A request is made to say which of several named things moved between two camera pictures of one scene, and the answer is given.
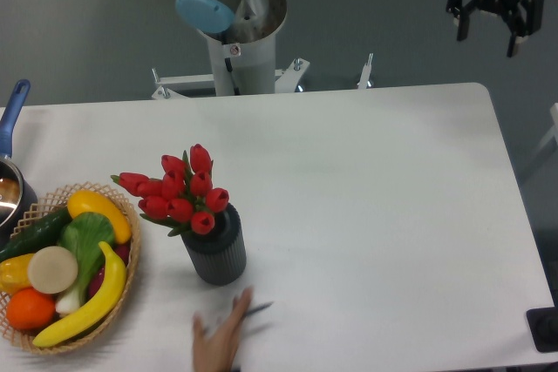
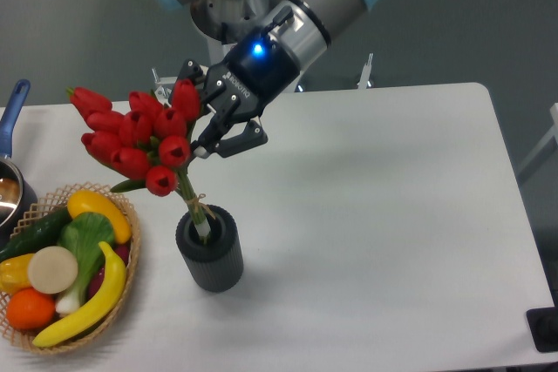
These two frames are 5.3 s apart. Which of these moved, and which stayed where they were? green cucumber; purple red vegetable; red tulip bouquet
Moved: red tulip bouquet
Stayed: green cucumber; purple red vegetable
